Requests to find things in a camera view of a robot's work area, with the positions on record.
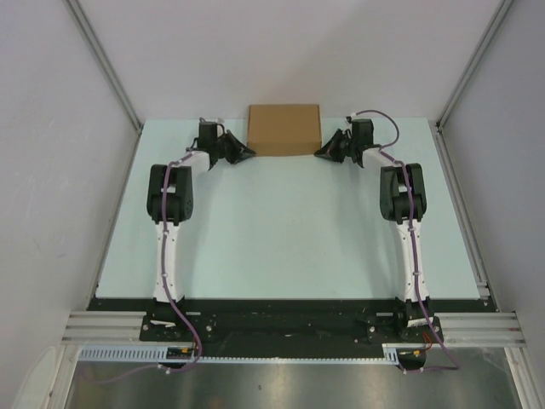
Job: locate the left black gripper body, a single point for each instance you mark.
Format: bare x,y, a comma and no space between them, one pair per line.
220,146

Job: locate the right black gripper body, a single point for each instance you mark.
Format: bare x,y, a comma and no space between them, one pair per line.
352,144

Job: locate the brown cardboard box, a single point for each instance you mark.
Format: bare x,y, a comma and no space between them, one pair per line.
284,130

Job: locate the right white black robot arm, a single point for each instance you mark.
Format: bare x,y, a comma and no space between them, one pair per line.
402,203

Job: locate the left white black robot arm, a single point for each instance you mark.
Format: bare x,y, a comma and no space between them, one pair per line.
170,198

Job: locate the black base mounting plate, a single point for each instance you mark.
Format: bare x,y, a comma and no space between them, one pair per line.
374,321

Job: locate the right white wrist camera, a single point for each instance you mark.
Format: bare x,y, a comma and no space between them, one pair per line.
352,117

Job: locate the left aluminium frame post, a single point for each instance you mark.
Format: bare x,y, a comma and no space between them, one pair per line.
83,24

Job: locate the aluminium frame post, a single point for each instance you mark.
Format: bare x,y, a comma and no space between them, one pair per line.
83,24
485,42

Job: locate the right aluminium frame post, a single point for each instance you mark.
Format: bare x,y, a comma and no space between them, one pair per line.
485,42

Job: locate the grey slotted cable duct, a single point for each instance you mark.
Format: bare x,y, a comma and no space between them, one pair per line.
374,355

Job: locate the aluminium front rail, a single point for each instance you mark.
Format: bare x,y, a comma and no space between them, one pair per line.
492,330

